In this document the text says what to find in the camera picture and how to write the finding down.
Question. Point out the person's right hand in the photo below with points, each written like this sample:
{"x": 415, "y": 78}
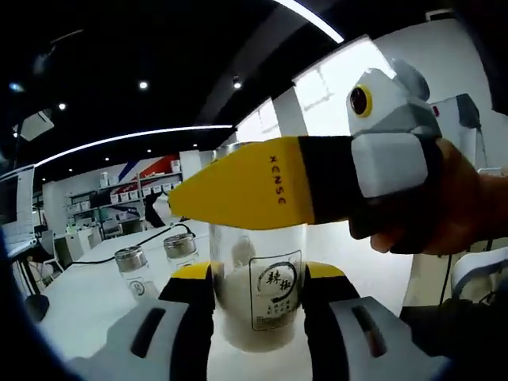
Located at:
{"x": 444, "y": 218}

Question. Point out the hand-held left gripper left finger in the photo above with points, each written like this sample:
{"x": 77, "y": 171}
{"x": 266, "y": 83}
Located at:
{"x": 127, "y": 349}

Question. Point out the short glass seasoning bottle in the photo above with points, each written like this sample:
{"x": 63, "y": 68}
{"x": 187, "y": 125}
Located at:
{"x": 135, "y": 270}
{"x": 180, "y": 248}

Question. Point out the tall seasoning bottle white powder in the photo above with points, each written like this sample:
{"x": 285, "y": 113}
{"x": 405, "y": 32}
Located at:
{"x": 274, "y": 285}

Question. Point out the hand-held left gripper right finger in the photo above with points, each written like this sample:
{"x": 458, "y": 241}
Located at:
{"x": 381, "y": 349}

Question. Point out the white office chair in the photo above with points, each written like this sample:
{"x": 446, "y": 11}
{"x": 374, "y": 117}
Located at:
{"x": 480, "y": 266}

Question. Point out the black rounded object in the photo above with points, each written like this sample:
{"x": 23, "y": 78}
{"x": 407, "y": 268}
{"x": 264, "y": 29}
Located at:
{"x": 37, "y": 309}

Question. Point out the ceiling air conditioner unit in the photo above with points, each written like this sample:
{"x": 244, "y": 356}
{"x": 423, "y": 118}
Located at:
{"x": 35, "y": 125}

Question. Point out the metal storage shelf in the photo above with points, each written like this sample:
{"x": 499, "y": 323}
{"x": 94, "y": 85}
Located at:
{"x": 119, "y": 183}

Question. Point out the ceiling light strip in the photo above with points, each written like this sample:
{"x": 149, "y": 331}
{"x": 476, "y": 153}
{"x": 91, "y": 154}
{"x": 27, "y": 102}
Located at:
{"x": 313, "y": 20}
{"x": 119, "y": 137}

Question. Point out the silver open laptop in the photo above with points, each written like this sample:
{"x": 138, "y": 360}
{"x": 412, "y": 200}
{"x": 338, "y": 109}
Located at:
{"x": 18, "y": 214}

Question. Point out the person's dark shirt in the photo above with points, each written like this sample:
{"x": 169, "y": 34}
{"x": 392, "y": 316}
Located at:
{"x": 436, "y": 329}

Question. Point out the row of white storage bins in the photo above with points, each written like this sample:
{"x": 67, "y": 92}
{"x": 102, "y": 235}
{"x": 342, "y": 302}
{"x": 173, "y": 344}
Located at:
{"x": 133, "y": 194}

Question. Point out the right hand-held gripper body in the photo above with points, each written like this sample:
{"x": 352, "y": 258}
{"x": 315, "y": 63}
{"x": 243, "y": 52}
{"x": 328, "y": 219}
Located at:
{"x": 389, "y": 111}

